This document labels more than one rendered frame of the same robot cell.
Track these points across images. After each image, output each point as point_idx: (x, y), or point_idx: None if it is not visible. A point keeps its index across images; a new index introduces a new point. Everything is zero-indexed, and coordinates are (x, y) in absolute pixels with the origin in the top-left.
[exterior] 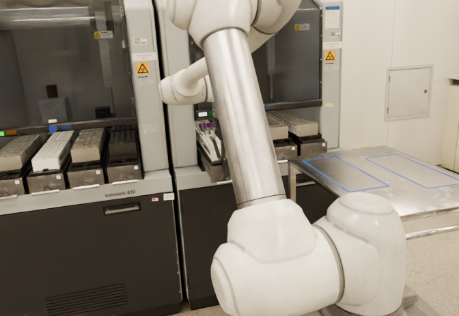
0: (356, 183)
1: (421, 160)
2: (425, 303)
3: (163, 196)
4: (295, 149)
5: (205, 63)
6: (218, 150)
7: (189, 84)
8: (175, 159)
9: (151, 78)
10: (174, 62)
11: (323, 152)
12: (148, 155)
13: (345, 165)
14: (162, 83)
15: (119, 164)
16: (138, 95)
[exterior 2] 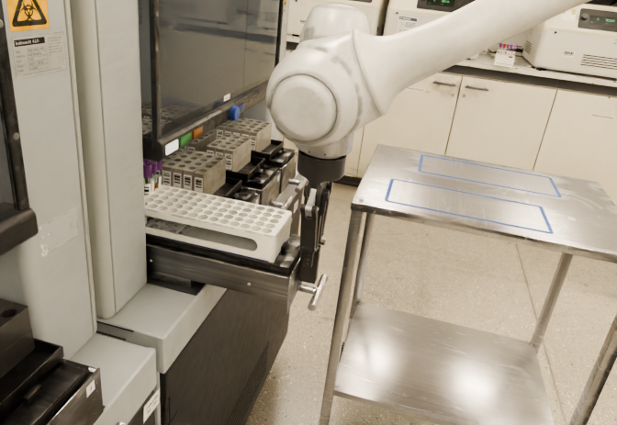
0: (521, 217)
1: (460, 159)
2: (455, 325)
3: (142, 413)
4: (279, 180)
5: (509, 22)
6: (316, 233)
7: (420, 80)
8: (112, 295)
9: (54, 49)
10: None
11: (294, 173)
12: (55, 325)
13: (438, 190)
14: (332, 80)
15: (43, 415)
16: (21, 119)
